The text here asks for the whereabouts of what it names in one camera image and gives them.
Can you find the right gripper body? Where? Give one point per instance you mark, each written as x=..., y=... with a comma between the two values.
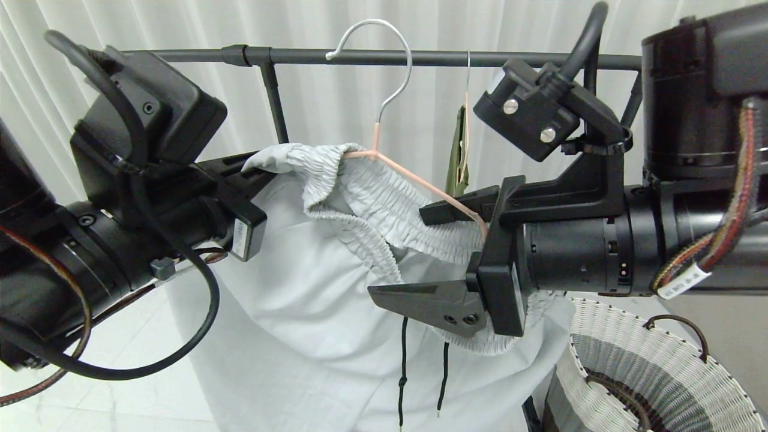
x=576, y=258

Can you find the pink clothes hanger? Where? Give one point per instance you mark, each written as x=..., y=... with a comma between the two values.
x=467, y=108
x=376, y=135

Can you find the green shirt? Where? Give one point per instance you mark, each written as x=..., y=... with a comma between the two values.
x=457, y=168

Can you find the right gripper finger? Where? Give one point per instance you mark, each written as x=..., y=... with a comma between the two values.
x=438, y=213
x=432, y=303

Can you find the black clothes rack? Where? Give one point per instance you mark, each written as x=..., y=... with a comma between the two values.
x=360, y=57

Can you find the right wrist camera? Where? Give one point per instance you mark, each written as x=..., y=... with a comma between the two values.
x=528, y=108

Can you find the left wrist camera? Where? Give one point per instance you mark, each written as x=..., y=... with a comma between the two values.
x=150, y=108

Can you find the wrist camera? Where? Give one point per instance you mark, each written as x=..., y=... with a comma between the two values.
x=150, y=108
x=528, y=108

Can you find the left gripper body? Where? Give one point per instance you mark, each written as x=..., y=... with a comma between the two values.
x=180, y=222

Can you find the white laundry basket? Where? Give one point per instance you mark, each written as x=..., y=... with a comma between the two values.
x=630, y=372

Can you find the pale grey shorts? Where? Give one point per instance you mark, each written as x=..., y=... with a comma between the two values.
x=300, y=312

